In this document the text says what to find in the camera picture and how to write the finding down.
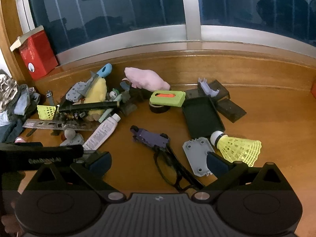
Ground perforated metal plate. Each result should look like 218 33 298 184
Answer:
22 118 99 132

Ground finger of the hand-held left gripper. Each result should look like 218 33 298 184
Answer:
0 142 84 173

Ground black tape roll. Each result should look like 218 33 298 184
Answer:
149 103 169 114

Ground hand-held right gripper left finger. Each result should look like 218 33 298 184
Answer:
27 150 126 203

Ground small yellow shuttlecock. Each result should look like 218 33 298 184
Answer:
37 104 58 120

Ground lavender plastic part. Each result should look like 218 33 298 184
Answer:
197 77 220 97

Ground yellow plush toy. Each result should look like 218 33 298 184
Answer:
83 78 108 121

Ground black tray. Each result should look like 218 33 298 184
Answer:
182 96 226 140

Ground wooden desktop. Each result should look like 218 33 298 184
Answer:
0 49 316 203

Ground red box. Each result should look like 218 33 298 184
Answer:
10 25 59 81

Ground black eyeglasses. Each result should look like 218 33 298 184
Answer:
154 143 205 193

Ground pink plush toy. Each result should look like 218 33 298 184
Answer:
122 67 171 92

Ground purple plastic toy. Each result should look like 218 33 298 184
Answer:
130 125 170 151

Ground grey plate with holes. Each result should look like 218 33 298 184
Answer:
65 81 89 103

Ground white tube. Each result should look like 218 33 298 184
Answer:
83 113 121 151

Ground small figurine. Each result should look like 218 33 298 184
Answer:
110 88 122 102

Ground grey plastic plate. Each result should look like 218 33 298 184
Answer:
183 137 216 177

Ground blue handle knife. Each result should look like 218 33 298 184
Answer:
78 63 113 97

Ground yellow shuttlecock white cork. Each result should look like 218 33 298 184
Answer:
210 130 262 167

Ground black plastic part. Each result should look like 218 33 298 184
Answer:
128 86 153 103

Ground teal pen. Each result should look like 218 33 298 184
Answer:
98 109 113 123

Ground dark translucent box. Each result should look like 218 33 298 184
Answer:
185 79 230 100
216 98 247 123

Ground sliding glass window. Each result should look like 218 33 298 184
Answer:
13 0 316 65

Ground green case orange insert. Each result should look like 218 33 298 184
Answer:
149 90 186 108

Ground pile of clothes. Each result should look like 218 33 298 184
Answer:
0 70 46 144

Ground long black box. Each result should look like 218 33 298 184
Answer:
58 100 121 113

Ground dark grey plastic part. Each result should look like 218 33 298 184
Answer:
121 90 137 116

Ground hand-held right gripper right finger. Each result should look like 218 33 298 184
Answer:
191 152 293 203

